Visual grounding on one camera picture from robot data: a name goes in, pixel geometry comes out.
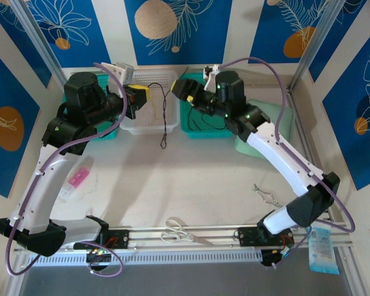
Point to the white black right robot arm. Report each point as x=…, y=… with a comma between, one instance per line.
x=280, y=160

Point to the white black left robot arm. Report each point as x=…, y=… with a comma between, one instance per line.
x=46, y=185

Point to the white perforated plastic basket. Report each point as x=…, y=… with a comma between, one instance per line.
x=142, y=123

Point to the teal perforated plastic basket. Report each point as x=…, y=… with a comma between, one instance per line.
x=209, y=131
x=106, y=134

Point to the pink white tube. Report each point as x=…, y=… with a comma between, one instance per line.
x=78, y=178

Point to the blue white printed packet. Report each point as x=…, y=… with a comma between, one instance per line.
x=322, y=256

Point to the aluminium frame post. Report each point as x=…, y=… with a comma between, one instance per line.
x=37, y=40
x=318, y=40

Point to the aluminium mounting rail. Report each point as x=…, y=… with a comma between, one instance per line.
x=222, y=231

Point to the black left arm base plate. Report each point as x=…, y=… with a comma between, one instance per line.
x=120, y=239

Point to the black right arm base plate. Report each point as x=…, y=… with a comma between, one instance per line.
x=246, y=237

